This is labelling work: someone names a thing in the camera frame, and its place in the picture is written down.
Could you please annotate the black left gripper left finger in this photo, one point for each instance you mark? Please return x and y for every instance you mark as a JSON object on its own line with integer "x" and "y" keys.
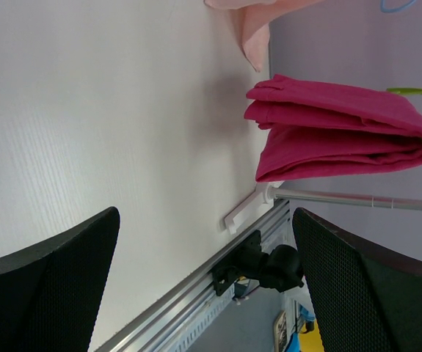
{"x": 51, "y": 292}

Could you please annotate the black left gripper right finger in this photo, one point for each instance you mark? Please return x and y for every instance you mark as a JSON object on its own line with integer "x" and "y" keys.
{"x": 365, "y": 297}

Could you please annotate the pink trousers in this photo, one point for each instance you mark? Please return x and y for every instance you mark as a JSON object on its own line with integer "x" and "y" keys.
{"x": 319, "y": 129}

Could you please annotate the light pink towel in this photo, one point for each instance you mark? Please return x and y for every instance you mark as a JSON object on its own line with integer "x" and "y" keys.
{"x": 256, "y": 15}

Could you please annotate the aluminium front rail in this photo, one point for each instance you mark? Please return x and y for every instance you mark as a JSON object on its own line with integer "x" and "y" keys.
{"x": 154, "y": 328}

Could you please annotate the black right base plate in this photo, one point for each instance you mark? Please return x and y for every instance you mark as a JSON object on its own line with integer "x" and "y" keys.
{"x": 246, "y": 260}

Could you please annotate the white clothes rack frame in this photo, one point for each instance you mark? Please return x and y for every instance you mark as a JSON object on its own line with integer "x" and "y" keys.
{"x": 267, "y": 193}

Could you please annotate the slotted cable duct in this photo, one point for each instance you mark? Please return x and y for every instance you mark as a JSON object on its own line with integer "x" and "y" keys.
{"x": 194, "y": 326}

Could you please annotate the blue wire hanger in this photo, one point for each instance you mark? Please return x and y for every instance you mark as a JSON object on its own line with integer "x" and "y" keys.
{"x": 390, "y": 7}

